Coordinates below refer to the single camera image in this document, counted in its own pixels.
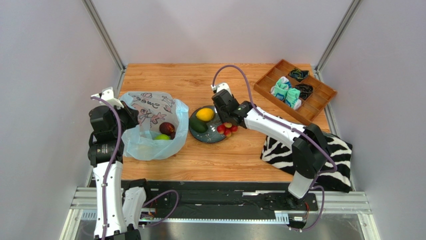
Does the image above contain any left corner aluminium post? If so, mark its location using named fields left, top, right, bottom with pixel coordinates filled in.
left=82, top=0, right=126, bottom=73

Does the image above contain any dark red apple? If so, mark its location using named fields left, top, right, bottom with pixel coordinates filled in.
left=159, top=122, right=176, bottom=136

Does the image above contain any right corner aluminium post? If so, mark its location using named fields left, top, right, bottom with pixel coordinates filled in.
left=315, top=0, right=363, bottom=72

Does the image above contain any teal white sock left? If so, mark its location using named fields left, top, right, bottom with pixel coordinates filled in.
left=270, top=76, right=292, bottom=101

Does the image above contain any aluminium frame rail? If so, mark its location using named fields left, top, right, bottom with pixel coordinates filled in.
left=59, top=186, right=381, bottom=240

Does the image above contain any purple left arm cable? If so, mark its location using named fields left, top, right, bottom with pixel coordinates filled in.
left=90, top=95, right=180, bottom=240

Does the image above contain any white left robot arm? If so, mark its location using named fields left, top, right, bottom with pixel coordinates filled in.
left=88, top=101, right=147, bottom=240

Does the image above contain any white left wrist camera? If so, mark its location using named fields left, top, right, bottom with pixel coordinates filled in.
left=90, top=86, right=124, bottom=110

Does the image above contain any light blue printed plastic bag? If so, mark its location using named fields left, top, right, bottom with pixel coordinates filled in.
left=120, top=91, right=189, bottom=161

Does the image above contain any yellow lemon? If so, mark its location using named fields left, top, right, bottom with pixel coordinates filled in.
left=195, top=107, right=215, bottom=122

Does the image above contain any teal white sock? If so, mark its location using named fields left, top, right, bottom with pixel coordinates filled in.
left=270, top=76, right=292, bottom=101
left=284, top=88, right=302, bottom=110

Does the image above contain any dark green avocado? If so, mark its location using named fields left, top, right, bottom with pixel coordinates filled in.
left=189, top=116, right=209, bottom=134

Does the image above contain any green apple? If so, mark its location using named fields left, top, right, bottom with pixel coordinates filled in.
left=154, top=134, right=171, bottom=141

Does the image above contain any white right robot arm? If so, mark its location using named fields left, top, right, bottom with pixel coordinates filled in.
left=212, top=87, right=331, bottom=200

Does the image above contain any black fruit plate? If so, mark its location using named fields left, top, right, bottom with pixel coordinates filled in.
left=189, top=105, right=227, bottom=144

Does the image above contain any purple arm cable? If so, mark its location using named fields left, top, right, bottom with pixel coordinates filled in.
left=90, top=95, right=180, bottom=240
left=212, top=64, right=338, bottom=232

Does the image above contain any black rolled sock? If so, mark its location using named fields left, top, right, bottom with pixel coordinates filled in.
left=294, top=84, right=314, bottom=101

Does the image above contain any zebra striped cloth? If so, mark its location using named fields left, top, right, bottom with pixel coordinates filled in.
left=260, top=132, right=353, bottom=193

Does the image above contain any red strawberry bunch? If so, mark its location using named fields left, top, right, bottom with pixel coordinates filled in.
left=216, top=122, right=238, bottom=137

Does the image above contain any teal white sock right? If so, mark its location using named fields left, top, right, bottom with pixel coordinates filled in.
left=284, top=88, right=302, bottom=110

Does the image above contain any corner aluminium post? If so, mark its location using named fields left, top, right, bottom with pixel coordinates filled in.
left=315, top=0, right=363, bottom=72
left=82, top=0, right=126, bottom=73

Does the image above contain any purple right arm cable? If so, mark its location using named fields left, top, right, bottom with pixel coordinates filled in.
left=212, top=64, right=338, bottom=232

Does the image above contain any dark patterned rolled sock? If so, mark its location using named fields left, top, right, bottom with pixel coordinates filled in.
left=288, top=68, right=310, bottom=83

